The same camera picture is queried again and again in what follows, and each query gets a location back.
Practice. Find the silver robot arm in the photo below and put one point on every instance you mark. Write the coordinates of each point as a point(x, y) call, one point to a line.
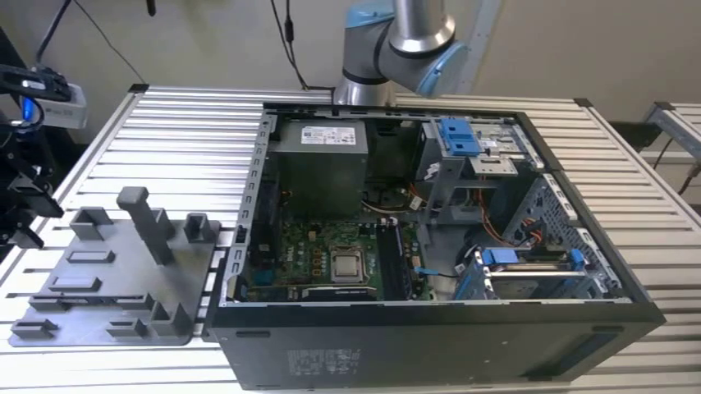
point(416, 24)

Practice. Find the black RAM slot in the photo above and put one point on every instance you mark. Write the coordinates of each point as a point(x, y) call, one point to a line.
point(395, 262)
point(385, 262)

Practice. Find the grey parts rack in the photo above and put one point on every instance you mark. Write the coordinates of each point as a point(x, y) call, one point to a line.
point(181, 287)

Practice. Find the black case fan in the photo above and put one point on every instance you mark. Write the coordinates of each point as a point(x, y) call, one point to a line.
point(269, 230)

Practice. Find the green motherboard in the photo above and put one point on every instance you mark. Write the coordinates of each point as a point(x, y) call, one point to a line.
point(298, 246)

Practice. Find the silver power supply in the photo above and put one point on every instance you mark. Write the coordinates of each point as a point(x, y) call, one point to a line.
point(321, 184)

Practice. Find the metal CPU socket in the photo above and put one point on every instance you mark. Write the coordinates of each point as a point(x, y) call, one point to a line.
point(347, 250)

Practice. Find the silver CPU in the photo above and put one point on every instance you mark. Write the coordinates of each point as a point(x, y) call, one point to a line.
point(347, 266)

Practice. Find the black graphics card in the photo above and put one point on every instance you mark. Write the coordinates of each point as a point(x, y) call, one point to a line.
point(340, 293)

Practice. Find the black PC case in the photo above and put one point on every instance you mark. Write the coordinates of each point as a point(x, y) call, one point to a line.
point(384, 349)

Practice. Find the grey metal drive cage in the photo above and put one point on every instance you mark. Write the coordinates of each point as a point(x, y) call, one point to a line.
point(447, 180)

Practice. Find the tall blue disk carrier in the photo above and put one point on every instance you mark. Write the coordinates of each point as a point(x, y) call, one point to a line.
point(457, 137)

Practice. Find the low blue disk carrier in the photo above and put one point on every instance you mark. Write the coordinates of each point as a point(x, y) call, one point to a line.
point(501, 258)

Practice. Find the perforated metal disk cage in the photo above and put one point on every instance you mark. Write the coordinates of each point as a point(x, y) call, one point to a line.
point(553, 213)

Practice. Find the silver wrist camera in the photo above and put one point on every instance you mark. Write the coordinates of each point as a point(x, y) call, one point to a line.
point(61, 111)

